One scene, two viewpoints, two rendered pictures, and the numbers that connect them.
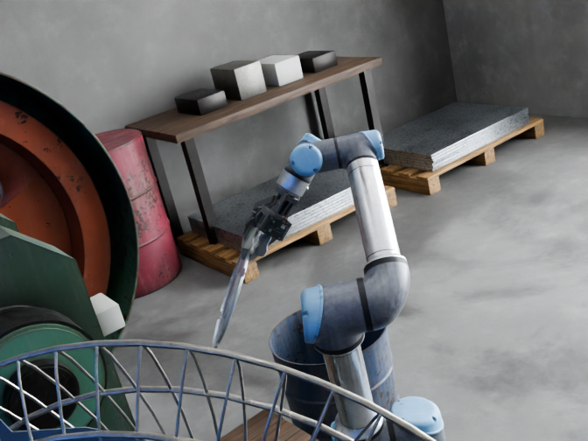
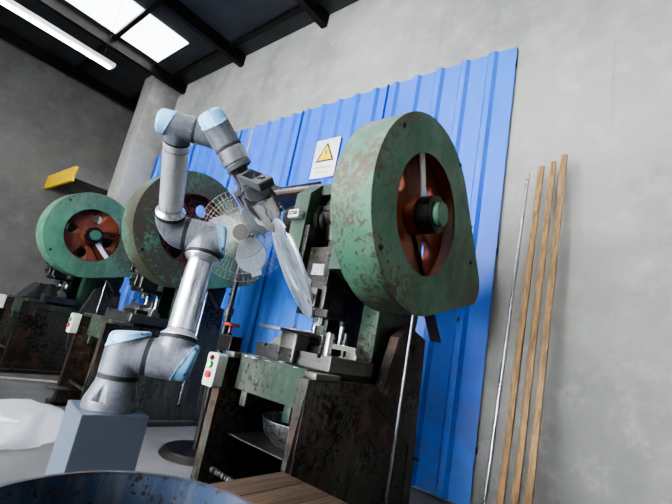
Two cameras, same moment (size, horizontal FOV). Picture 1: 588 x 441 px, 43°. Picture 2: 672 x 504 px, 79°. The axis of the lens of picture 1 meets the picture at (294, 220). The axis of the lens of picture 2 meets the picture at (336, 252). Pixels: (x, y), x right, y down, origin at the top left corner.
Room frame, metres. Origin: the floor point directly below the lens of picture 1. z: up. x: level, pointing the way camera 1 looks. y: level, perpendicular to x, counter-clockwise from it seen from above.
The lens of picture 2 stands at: (2.90, -0.01, 0.75)
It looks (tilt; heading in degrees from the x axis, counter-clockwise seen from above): 13 degrees up; 163
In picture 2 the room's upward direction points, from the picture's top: 11 degrees clockwise
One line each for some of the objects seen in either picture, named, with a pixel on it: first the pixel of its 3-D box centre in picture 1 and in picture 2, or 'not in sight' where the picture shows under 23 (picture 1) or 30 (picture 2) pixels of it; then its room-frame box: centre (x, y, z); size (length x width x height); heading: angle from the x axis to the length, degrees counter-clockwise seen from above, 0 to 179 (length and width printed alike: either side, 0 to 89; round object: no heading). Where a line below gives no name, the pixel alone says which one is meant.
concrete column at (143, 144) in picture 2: not in sight; (123, 207); (-3.77, -1.40, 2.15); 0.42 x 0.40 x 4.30; 122
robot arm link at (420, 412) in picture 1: (416, 429); (128, 351); (1.49, -0.17, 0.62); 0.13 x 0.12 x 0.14; 86
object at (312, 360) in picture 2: not in sight; (313, 358); (1.09, 0.53, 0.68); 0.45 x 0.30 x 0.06; 32
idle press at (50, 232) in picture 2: not in sight; (94, 287); (-2.03, -1.07, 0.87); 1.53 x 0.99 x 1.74; 125
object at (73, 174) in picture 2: not in sight; (91, 188); (-4.34, -2.05, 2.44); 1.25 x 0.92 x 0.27; 32
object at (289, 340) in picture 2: not in sight; (287, 344); (1.18, 0.38, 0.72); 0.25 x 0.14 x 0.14; 122
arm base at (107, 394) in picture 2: not in sight; (113, 390); (1.48, -0.18, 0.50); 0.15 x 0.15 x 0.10
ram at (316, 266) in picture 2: not in sight; (322, 277); (1.11, 0.49, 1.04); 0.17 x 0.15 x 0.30; 122
